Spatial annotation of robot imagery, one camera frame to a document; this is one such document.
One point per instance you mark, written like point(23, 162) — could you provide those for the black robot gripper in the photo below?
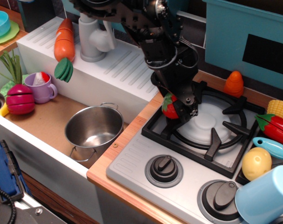
point(177, 79)

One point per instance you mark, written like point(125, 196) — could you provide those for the red toy strawberry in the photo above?
point(168, 108)

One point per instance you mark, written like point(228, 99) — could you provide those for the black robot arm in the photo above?
point(153, 27)

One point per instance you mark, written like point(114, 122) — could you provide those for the stainless steel pot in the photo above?
point(92, 130)

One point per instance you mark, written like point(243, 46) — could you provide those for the grey toy stove top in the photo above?
point(191, 169)

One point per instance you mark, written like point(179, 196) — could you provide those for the small orange toy carrot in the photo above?
point(234, 85)

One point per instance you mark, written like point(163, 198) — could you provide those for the black stove burner grate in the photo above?
point(217, 137)

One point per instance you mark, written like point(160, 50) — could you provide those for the black left stove knob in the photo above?
point(164, 171)

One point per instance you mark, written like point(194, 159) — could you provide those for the black stove knob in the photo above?
point(216, 201)
point(164, 171)

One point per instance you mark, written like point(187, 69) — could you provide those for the yellow toy potato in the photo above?
point(256, 162)

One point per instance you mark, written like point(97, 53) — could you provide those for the black right stove knob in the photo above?
point(216, 201)

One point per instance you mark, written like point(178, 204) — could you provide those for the red toy chili pepper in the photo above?
point(271, 125)

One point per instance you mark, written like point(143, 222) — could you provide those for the yellow toy corn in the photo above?
point(275, 107)

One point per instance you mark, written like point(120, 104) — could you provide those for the grey toy faucet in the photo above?
point(95, 43)

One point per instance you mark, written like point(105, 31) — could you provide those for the light blue plastic cup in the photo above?
point(261, 200)

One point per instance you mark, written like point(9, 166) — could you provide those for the white toy sink unit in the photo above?
point(82, 194)

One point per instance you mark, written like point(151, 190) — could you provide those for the purple toy mug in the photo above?
point(42, 93)

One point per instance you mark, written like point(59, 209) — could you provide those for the red white toy in mug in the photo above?
point(40, 78)

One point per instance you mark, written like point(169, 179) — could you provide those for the magenta toy beet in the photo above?
point(19, 98)

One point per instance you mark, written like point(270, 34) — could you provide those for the yellow toy piece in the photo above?
point(4, 110)

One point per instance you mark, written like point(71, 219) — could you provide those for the blue clamp device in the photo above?
point(11, 178)

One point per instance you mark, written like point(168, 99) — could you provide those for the green plastic plate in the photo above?
point(14, 29)

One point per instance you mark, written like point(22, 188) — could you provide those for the teal plastic bowl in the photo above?
point(4, 23)

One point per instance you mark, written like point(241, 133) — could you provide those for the teal toy utensil handle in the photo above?
point(274, 148)

